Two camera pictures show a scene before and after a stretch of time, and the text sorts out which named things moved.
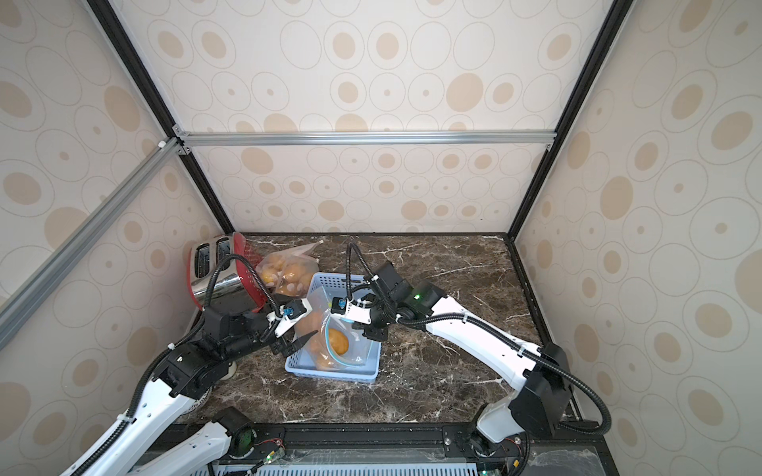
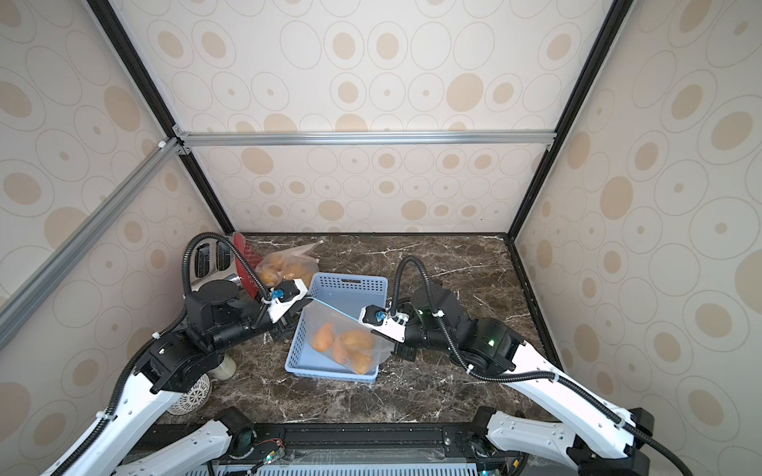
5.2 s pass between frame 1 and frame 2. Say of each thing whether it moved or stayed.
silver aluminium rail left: stayed
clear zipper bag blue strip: moved
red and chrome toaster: stayed
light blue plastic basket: stayed
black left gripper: moved
